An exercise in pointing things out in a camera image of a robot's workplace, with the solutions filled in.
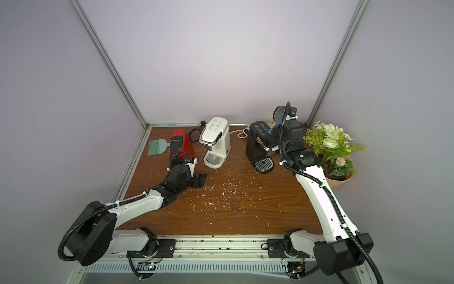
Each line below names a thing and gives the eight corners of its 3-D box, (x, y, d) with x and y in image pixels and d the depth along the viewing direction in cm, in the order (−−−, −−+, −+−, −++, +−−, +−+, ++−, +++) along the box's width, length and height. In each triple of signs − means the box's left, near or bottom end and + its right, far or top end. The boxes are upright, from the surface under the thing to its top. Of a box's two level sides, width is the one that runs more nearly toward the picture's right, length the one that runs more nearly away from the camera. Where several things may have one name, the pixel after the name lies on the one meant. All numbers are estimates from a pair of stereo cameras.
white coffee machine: (202, 164, 102) (195, 139, 84) (215, 141, 114) (211, 115, 96) (219, 170, 99) (216, 146, 82) (231, 146, 111) (230, 120, 93)
